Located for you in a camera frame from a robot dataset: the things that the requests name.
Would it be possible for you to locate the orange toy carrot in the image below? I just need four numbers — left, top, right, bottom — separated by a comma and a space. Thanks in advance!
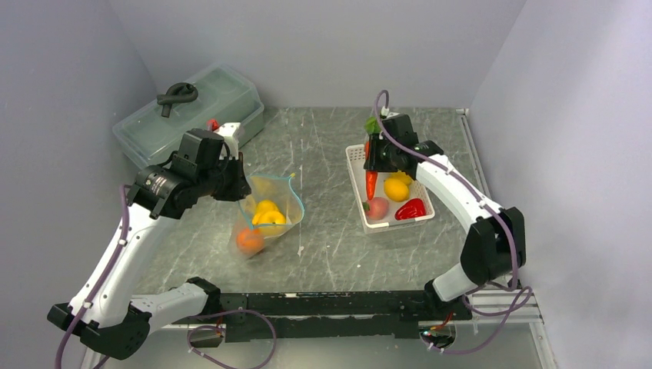
364, 141, 378, 201

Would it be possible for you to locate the yellow toy lemon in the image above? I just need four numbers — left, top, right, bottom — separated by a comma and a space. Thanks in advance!
384, 178, 411, 202
389, 171, 413, 186

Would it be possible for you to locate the pink toy peach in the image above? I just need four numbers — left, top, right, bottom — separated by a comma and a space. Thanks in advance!
362, 197, 389, 221

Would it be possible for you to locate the clear zip top bag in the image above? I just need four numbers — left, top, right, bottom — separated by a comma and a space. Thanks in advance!
229, 173, 305, 258

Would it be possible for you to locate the orange toy orange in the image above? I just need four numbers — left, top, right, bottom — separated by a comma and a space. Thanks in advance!
236, 228, 265, 255

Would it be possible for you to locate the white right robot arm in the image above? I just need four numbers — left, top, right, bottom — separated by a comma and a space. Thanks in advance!
364, 113, 526, 319

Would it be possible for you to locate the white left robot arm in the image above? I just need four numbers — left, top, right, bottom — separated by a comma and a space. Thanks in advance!
47, 122, 251, 360

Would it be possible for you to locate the white perforated plastic basket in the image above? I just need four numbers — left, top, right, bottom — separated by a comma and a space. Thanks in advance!
345, 145, 435, 234

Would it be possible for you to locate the green toy vegetable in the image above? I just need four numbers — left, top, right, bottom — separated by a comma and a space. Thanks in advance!
364, 117, 382, 135

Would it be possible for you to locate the red toy pepper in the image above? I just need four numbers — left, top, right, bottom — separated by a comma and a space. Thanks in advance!
394, 198, 427, 221

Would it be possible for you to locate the green lidded storage box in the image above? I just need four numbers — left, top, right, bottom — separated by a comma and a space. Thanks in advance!
112, 64, 264, 168

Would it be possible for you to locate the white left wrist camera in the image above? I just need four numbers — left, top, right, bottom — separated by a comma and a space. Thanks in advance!
211, 121, 241, 159

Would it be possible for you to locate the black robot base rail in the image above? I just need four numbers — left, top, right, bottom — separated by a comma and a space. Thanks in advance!
178, 290, 472, 343

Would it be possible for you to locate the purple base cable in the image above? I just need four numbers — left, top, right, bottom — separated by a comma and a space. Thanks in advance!
186, 311, 278, 369

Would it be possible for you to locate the aluminium frame rail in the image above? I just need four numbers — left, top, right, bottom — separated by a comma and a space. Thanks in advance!
456, 108, 536, 320

